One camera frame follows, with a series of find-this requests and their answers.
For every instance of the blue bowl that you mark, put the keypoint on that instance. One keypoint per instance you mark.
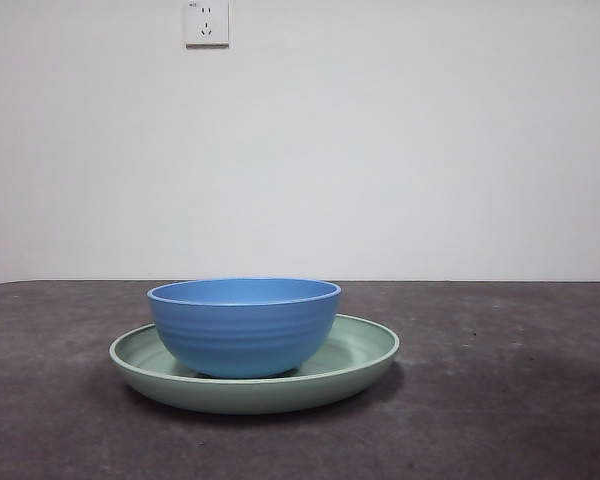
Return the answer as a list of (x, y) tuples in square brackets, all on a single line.
[(240, 335)]

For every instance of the green plate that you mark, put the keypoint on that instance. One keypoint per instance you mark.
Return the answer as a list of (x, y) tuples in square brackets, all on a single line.
[(330, 380)]

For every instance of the white wall socket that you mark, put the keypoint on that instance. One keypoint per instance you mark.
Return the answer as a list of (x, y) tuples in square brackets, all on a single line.
[(206, 24)]

